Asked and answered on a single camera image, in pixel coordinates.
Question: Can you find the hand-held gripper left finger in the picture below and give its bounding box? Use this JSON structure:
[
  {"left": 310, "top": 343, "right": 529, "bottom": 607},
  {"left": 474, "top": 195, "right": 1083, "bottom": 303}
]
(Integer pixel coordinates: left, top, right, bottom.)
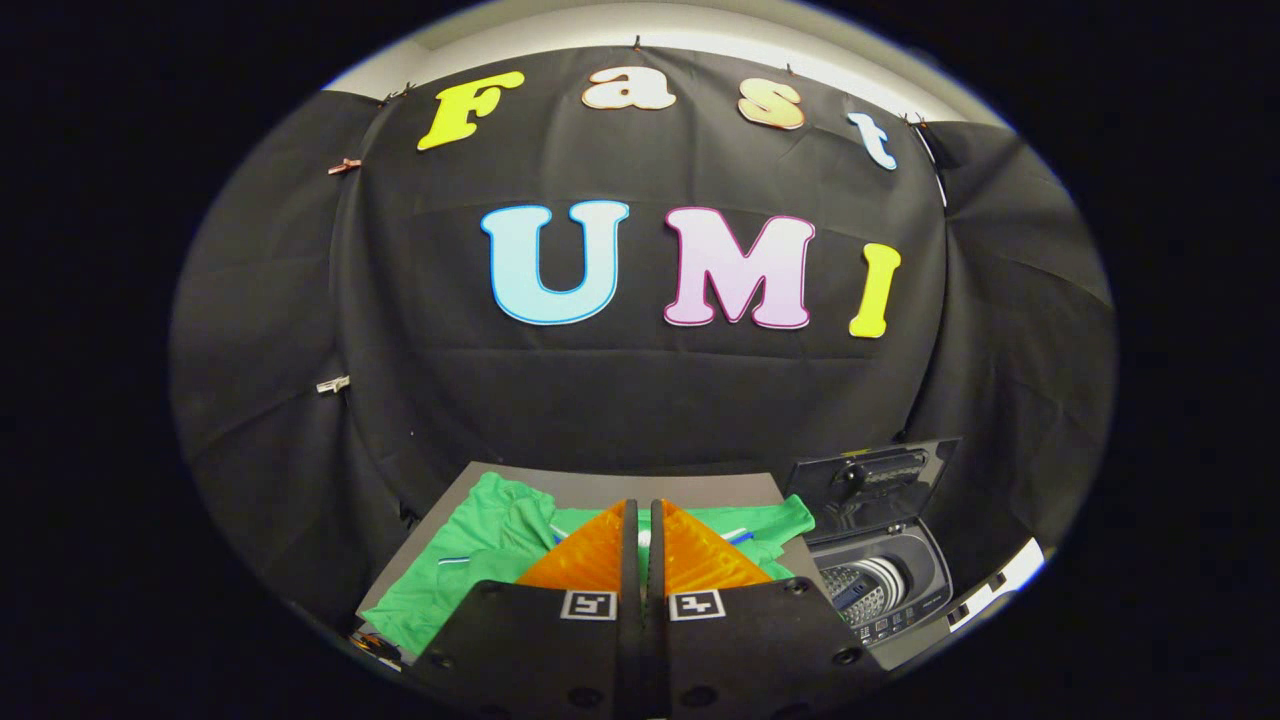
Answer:
[{"left": 405, "top": 498, "right": 641, "bottom": 720}]

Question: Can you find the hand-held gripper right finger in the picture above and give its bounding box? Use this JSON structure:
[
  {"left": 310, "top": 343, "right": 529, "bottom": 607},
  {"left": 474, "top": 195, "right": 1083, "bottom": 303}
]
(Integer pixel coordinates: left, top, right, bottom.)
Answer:
[{"left": 648, "top": 498, "right": 886, "bottom": 720}]

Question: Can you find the green polo shirt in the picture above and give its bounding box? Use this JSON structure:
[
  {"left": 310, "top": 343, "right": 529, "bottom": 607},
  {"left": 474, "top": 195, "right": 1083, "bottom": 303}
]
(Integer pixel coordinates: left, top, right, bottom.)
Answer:
[{"left": 360, "top": 472, "right": 816, "bottom": 656}]

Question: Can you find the dark washing machine lid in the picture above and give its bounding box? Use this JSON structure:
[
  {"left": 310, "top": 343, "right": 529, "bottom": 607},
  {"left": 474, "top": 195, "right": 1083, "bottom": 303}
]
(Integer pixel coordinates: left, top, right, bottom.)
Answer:
[{"left": 785, "top": 437, "right": 961, "bottom": 546}]

